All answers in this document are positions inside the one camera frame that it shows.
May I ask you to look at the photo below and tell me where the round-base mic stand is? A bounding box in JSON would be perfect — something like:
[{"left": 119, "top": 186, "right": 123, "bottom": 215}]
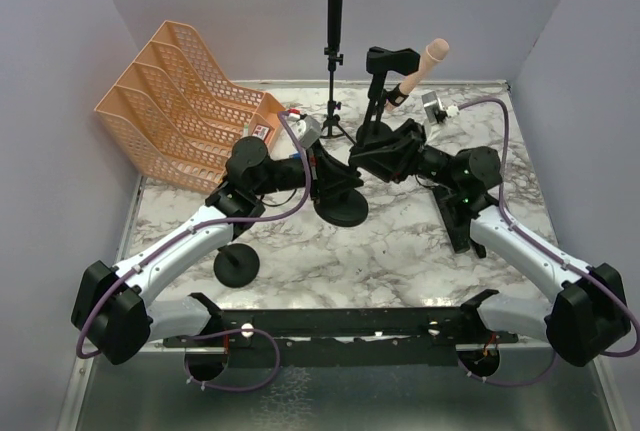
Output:
[
  {"left": 315, "top": 45, "right": 421, "bottom": 227},
  {"left": 213, "top": 243, "right": 260, "bottom": 288},
  {"left": 356, "top": 84, "right": 408, "bottom": 145}
]

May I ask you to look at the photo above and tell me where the beige microphone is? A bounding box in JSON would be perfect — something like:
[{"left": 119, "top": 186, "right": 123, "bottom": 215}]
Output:
[{"left": 384, "top": 38, "right": 450, "bottom": 111}]

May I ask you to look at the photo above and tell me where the black tripod mic stand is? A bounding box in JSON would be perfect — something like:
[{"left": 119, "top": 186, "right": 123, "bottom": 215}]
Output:
[{"left": 321, "top": 46, "right": 353, "bottom": 141}]

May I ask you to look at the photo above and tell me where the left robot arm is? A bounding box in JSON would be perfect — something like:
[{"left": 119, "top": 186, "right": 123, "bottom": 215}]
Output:
[{"left": 71, "top": 137, "right": 362, "bottom": 365}]

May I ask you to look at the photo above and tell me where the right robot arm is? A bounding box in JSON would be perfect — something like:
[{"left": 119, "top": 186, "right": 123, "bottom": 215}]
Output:
[{"left": 349, "top": 119, "right": 639, "bottom": 367}]

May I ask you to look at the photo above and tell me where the silver-head black microphone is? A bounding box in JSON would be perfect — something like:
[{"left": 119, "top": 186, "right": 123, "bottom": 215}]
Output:
[{"left": 432, "top": 186, "right": 471, "bottom": 253}]

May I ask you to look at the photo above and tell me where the red white staple box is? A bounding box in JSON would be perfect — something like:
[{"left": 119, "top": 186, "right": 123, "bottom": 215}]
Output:
[{"left": 252, "top": 124, "right": 273, "bottom": 144}]

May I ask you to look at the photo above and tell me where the black microphone far right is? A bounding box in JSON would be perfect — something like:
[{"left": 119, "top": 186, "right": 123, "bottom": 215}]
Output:
[{"left": 471, "top": 241, "right": 487, "bottom": 259}]

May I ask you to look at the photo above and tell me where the orange plastic file organizer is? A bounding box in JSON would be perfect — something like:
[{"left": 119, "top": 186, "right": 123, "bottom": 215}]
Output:
[{"left": 95, "top": 20, "right": 284, "bottom": 194}]

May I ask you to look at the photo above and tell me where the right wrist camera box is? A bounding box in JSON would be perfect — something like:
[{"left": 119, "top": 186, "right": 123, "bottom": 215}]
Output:
[{"left": 421, "top": 91, "right": 459, "bottom": 126}]

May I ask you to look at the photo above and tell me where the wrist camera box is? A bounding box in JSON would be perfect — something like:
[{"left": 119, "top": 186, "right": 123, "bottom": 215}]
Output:
[
  {"left": 287, "top": 110, "right": 322, "bottom": 149},
  {"left": 421, "top": 91, "right": 459, "bottom": 126}
]

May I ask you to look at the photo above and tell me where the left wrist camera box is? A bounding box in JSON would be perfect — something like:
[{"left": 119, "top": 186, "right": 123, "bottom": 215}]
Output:
[{"left": 287, "top": 110, "right": 322, "bottom": 149}]

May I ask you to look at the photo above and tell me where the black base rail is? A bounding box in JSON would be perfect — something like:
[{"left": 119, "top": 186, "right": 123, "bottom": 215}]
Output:
[{"left": 163, "top": 299, "right": 517, "bottom": 369}]

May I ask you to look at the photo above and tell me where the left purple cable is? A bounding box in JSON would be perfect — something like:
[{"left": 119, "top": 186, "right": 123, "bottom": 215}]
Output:
[{"left": 75, "top": 111, "right": 316, "bottom": 358}]

